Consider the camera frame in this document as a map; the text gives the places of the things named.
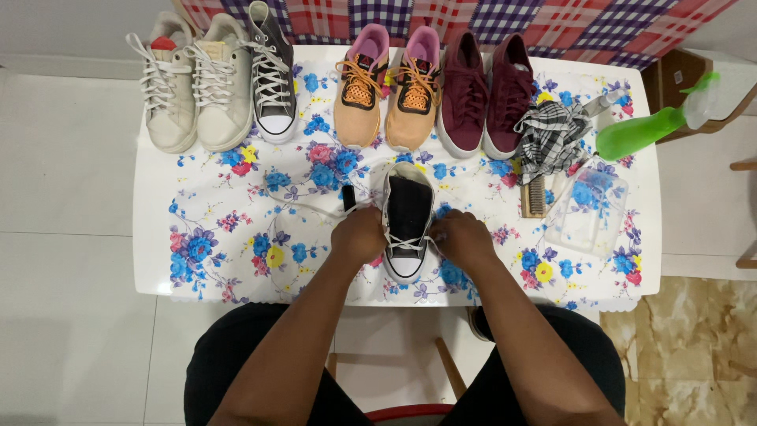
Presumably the person's left hand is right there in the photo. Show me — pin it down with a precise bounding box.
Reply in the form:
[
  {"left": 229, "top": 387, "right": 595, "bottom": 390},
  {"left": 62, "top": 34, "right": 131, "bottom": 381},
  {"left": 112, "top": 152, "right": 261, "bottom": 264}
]
[{"left": 330, "top": 205, "right": 387, "bottom": 266}]

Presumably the person's right hand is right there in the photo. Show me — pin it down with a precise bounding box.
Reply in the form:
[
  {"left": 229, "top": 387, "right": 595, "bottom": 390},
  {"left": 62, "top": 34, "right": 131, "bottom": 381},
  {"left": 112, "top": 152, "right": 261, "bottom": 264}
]
[{"left": 429, "top": 209, "right": 496, "bottom": 267}]

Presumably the unlaced black canvas sneaker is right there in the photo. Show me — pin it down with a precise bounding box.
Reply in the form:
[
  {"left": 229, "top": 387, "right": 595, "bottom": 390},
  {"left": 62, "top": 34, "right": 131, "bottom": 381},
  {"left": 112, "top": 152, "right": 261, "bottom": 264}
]
[{"left": 381, "top": 161, "right": 436, "bottom": 285}]

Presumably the white shoelace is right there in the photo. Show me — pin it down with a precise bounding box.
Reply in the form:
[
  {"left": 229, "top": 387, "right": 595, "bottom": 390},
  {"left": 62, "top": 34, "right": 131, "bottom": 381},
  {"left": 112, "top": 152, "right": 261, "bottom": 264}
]
[{"left": 263, "top": 172, "right": 441, "bottom": 252}]

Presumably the floral tablecloth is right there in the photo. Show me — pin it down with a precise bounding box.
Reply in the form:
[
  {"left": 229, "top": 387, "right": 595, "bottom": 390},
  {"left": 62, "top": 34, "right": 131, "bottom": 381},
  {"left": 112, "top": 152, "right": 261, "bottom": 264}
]
[{"left": 167, "top": 62, "right": 644, "bottom": 312}]

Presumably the white table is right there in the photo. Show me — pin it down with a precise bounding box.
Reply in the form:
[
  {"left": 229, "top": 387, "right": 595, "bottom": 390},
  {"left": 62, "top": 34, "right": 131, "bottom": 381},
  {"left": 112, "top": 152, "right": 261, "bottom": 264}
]
[{"left": 133, "top": 44, "right": 663, "bottom": 298}]

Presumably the wooden shoe brush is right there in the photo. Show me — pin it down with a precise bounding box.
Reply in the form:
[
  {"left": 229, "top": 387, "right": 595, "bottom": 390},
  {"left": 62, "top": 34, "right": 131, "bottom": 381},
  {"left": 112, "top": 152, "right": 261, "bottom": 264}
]
[{"left": 520, "top": 175, "right": 548, "bottom": 219}]

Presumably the maroon sneaker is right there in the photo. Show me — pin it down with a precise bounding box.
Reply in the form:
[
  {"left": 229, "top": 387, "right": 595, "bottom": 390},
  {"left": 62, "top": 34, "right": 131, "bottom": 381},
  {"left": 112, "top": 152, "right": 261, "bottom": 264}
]
[
  {"left": 436, "top": 30, "right": 490, "bottom": 160},
  {"left": 482, "top": 33, "right": 537, "bottom": 161}
]

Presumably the orange running shoe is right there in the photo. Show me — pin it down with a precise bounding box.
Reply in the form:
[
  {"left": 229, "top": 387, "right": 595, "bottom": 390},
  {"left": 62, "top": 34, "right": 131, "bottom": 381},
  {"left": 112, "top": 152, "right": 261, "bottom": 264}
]
[
  {"left": 333, "top": 24, "right": 391, "bottom": 150},
  {"left": 385, "top": 25, "right": 443, "bottom": 153}
]

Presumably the black and white checkered cloth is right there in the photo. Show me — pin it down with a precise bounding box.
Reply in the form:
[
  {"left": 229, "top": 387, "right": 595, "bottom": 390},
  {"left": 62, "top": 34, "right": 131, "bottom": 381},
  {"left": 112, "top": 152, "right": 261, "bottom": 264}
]
[{"left": 513, "top": 101, "right": 593, "bottom": 185}]

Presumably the clear plastic container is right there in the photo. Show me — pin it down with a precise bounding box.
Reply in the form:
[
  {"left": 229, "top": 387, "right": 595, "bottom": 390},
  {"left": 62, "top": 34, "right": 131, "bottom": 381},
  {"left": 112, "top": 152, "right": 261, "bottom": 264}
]
[{"left": 544, "top": 161, "right": 629, "bottom": 259}]

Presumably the wooden stool with red seat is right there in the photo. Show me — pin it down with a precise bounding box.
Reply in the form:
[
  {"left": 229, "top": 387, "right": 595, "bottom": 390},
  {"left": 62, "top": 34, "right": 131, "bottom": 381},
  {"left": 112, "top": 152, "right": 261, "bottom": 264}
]
[{"left": 326, "top": 336, "right": 468, "bottom": 426}]

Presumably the laced black canvas sneaker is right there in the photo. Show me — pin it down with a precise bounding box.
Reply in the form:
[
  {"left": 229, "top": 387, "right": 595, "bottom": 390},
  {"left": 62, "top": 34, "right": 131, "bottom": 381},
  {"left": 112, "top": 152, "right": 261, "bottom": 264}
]
[{"left": 247, "top": 0, "right": 299, "bottom": 145}]

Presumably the white leather sneaker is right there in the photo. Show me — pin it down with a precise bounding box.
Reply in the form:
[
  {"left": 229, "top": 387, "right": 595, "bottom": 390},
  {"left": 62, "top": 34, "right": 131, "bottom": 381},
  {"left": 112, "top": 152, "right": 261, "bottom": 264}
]
[{"left": 188, "top": 13, "right": 256, "bottom": 153}]

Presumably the clear small bottle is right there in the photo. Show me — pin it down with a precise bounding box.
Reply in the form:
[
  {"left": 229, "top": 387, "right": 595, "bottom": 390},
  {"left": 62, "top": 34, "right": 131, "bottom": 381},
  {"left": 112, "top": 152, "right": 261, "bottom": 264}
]
[{"left": 582, "top": 88, "right": 629, "bottom": 118}]

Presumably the plaid fabric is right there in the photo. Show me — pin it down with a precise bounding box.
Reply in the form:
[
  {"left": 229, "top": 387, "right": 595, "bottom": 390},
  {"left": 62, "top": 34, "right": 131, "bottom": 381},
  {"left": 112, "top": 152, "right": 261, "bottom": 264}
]
[{"left": 174, "top": 0, "right": 740, "bottom": 71}]

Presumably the green spray bottle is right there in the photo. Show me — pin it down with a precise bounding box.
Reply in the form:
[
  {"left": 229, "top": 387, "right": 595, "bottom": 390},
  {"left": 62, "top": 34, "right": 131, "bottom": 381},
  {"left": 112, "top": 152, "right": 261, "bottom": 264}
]
[{"left": 595, "top": 71, "right": 721, "bottom": 162}]

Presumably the white sneaker with red insole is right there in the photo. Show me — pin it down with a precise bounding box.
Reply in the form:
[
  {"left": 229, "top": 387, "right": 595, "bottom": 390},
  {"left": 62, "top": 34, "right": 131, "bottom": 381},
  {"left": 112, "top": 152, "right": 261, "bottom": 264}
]
[{"left": 126, "top": 11, "right": 200, "bottom": 155}]

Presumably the wooden chair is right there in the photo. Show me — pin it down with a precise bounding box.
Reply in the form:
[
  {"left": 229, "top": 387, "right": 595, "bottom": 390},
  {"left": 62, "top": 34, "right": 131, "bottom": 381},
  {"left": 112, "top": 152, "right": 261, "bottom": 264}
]
[{"left": 641, "top": 47, "right": 757, "bottom": 144}]

